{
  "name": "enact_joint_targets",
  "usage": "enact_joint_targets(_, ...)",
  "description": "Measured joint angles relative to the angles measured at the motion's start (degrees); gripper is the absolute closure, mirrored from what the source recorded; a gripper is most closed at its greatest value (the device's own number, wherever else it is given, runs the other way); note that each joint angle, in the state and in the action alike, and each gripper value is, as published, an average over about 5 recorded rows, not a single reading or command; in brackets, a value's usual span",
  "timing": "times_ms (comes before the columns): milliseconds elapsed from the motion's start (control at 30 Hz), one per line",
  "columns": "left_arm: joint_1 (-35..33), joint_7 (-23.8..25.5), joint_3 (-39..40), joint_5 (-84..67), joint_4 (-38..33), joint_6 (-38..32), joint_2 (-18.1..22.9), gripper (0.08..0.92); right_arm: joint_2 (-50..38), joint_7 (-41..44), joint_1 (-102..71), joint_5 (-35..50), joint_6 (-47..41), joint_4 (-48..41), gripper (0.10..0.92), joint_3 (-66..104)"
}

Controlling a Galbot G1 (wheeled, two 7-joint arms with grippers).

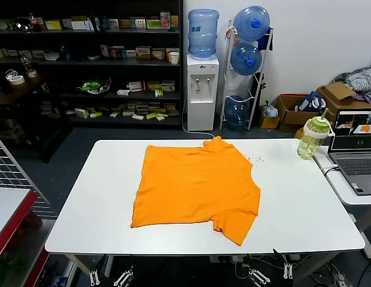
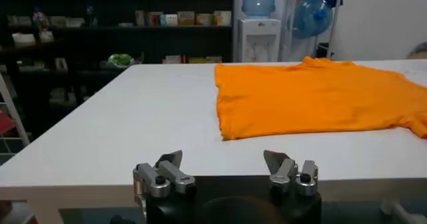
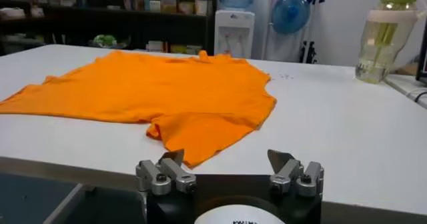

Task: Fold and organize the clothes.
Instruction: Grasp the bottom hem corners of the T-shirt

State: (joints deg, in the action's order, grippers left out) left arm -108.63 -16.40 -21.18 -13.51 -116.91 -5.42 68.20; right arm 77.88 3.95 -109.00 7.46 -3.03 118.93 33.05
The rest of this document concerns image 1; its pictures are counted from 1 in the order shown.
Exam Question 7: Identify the pile of grey clothes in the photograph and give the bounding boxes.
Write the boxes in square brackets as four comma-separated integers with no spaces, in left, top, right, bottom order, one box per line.
[333,67,371,102]

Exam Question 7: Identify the black shelving unit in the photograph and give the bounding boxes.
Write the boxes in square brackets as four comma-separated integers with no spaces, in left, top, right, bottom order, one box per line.
[0,0,184,130]

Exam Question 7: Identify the green lid drinking bottle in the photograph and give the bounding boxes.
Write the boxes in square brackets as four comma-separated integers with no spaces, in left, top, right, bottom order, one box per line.
[296,107,336,160]

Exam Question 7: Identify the pink rag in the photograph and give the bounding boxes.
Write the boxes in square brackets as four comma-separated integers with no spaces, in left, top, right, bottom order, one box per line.
[224,26,240,42]

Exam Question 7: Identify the green and white bowl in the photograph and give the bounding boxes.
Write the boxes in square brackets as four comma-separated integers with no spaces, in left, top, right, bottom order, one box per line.
[76,77,112,96]

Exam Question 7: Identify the shiny silver kettle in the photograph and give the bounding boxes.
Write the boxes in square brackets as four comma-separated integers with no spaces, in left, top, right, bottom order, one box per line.
[13,16,32,33]

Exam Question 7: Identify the scattered dark crumbs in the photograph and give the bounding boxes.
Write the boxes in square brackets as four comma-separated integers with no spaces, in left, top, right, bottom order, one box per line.
[244,154,266,164]

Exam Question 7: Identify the small yellow cardboard box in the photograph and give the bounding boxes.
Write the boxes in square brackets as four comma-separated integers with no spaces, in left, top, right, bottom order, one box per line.
[259,115,281,129]

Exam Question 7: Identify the white metal jug rack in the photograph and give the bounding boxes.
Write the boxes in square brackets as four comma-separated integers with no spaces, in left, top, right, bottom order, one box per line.
[220,19,275,132]

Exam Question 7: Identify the white water dispenser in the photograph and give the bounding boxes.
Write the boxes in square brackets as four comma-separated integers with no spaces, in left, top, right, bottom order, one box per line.
[186,54,220,132]

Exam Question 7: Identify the grey plastic bag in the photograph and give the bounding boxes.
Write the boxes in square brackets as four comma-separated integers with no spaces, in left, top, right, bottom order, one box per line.
[261,100,278,119]

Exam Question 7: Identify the upright blue water jug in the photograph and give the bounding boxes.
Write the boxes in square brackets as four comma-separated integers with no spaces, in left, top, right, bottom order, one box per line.
[188,8,220,59]

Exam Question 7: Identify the white side desk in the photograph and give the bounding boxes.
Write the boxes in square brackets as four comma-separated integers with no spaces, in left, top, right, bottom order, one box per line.
[312,145,371,259]

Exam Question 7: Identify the red and white cart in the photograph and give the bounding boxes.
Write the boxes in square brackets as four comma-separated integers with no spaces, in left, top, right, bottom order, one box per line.
[0,187,50,287]

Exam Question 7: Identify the large open cardboard box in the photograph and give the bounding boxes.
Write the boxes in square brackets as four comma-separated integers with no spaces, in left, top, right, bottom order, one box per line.
[317,81,371,120]

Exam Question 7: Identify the orange t-shirt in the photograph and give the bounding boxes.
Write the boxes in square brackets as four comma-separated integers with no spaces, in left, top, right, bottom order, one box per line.
[130,136,261,248]

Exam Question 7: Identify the white dispenser power cable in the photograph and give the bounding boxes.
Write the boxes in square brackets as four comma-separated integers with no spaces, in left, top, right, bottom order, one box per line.
[181,89,222,140]

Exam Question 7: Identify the red edged cardboard box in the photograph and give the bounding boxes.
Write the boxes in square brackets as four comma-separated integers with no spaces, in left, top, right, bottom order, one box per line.
[275,94,321,132]

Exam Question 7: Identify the grey laptop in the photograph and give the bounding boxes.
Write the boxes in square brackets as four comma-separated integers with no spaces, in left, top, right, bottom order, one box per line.
[327,109,371,196]

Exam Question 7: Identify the cola bottle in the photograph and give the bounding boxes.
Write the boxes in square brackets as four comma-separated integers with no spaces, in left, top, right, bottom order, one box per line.
[28,11,42,32]

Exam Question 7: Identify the blue shopping bag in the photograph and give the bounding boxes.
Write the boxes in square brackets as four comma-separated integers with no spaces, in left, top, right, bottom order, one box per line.
[294,91,327,113]

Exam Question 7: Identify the white power strip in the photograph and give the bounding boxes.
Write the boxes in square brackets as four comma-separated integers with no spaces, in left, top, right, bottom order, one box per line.
[211,255,249,264]

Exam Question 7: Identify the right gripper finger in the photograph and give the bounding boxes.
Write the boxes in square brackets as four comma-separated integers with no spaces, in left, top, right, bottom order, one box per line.
[272,248,294,280]
[247,268,270,287]

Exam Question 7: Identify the brown wooden table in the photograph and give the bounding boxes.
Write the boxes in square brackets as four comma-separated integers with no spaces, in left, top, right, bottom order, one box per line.
[0,71,51,164]

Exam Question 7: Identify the white wire grid panel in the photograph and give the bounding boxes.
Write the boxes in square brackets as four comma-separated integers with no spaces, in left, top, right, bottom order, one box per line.
[0,131,57,216]

